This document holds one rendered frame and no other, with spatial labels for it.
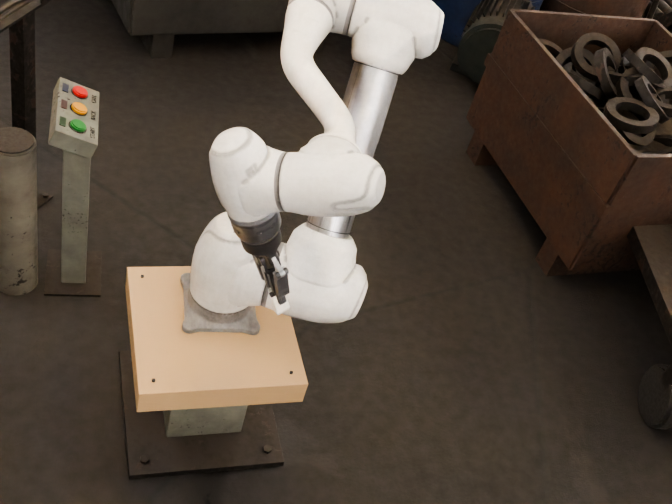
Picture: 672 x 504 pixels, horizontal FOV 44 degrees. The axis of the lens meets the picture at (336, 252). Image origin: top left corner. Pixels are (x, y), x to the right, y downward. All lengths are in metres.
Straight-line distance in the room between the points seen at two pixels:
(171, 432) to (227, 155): 1.05
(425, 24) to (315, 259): 0.55
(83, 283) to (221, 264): 0.87
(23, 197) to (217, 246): 0.70
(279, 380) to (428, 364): 0.83
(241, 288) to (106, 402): 0.65
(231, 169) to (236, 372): 0.66
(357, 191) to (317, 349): 1.27
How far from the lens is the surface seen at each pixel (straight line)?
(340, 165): 1.35
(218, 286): 1.87
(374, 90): 1.80
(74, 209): 2.41
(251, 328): 1.97
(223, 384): 1.88
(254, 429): 2.31
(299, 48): 1.66
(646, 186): 2.89
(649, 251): 2.93
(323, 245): 1.81
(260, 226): 1.46
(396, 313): 2.75
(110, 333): 2.50
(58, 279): 2.63
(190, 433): 2.26
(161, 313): 2.00
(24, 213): 2.38
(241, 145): 1.37
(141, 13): 3.55
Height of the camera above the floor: 1.90
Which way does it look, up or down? 41 degrees down
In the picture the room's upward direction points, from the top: 18 degrees clockwise
